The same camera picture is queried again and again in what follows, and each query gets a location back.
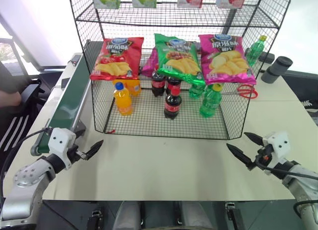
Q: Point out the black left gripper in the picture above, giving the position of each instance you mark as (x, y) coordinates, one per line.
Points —
(74, 154)

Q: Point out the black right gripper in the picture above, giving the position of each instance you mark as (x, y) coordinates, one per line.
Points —
(264, 156)

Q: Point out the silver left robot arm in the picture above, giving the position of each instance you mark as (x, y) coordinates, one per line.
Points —
(27, 180)

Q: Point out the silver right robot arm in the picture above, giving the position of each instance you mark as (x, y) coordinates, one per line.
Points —
(303, 185)

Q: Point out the green conveyor belt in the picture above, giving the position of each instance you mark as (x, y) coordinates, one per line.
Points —
(69, 100)

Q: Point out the small red tie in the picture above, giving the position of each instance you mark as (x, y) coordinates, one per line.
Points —
(112, 131)

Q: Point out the red scissors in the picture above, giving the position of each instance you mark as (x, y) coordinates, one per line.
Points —
(248, 91)

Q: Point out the orange soda bottle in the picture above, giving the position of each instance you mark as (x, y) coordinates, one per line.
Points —
(135, 88)
(123, 100)

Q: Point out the green soda bottle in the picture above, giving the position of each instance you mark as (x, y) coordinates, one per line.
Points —
(254, 51)
(210, 102)
(196, 91)

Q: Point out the black mat with white print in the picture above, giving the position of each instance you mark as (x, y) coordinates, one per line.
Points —
(303, 91)

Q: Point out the dark grey cylinder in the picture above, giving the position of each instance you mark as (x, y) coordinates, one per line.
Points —
(277, 69)

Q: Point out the black office chair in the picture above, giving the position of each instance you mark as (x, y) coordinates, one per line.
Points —
(29, 93)

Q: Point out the cola bottle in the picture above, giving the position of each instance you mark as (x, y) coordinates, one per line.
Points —
(172, 105)
(158, 84)
(174, 84)

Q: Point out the magenta chips bag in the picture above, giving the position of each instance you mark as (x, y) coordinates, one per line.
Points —
(149, 66)
(227, 61)

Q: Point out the red chips bag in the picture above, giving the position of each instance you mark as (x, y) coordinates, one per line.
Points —
(116, 58)

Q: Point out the green chips bag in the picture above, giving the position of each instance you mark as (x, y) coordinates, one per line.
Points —
(180, 61)

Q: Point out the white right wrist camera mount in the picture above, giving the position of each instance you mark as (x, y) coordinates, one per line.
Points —
(279, 145)

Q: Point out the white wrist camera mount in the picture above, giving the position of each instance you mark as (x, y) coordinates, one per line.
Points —
(279, 145)
(59, 141)

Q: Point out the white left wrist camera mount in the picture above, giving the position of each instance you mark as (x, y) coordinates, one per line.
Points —
(59, 141)

